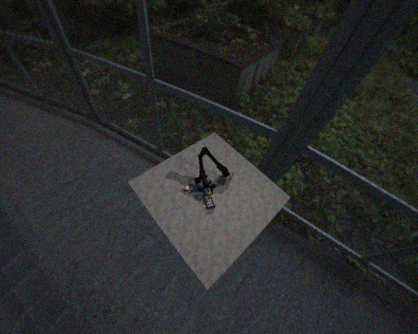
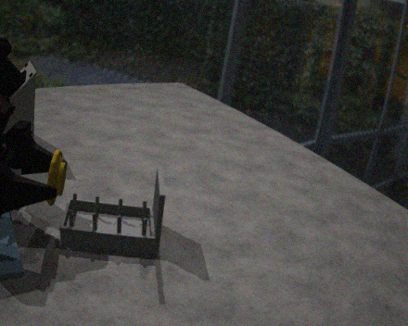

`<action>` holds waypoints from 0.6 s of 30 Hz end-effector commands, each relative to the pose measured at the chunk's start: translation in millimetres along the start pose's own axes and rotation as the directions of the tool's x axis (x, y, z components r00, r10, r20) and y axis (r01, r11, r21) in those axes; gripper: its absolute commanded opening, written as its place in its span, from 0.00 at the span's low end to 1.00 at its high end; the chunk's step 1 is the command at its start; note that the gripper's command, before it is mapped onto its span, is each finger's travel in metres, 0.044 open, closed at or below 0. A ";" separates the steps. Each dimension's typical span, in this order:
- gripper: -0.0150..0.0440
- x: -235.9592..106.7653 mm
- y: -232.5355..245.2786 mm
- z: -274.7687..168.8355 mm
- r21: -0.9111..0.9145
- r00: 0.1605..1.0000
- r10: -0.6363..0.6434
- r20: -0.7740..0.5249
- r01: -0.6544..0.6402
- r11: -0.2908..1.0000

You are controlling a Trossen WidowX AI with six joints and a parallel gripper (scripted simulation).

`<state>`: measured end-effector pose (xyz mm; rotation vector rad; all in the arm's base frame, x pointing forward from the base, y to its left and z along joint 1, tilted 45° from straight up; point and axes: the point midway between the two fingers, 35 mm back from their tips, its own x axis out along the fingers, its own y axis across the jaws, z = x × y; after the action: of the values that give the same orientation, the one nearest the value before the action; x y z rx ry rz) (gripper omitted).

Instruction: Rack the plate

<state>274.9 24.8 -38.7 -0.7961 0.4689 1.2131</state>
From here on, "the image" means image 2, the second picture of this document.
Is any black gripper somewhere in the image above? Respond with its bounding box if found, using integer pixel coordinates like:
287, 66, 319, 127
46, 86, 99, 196
0, 120, 57, 217

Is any light blue rectangular mat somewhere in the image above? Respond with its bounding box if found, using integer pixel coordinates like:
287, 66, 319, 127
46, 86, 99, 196
0, 211, 25, 279

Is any dark grey dish rack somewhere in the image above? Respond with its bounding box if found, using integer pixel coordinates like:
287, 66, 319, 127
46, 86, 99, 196
59, 167, 166, 254

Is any yellow plate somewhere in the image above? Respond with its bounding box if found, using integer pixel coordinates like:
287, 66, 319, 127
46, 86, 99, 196
47, 150, 67, 206

